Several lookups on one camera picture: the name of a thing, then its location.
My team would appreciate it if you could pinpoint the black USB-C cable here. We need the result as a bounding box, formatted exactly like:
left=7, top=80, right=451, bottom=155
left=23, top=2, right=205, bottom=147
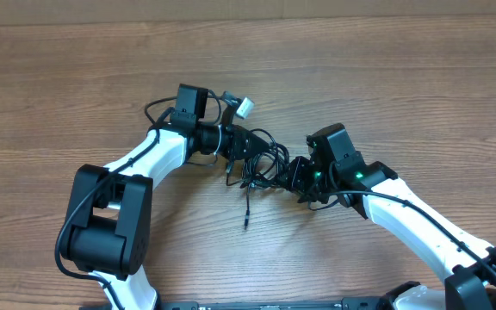
left=225, top=158, right=292, bottom=230

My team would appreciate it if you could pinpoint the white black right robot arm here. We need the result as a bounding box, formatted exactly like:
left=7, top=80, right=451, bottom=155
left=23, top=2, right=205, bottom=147
left=287, top=124, right=496, bottom=309

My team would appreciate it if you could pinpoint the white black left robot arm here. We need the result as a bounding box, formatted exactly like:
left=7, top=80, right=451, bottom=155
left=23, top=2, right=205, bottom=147
left=54, top=84, right=270, bottom=309

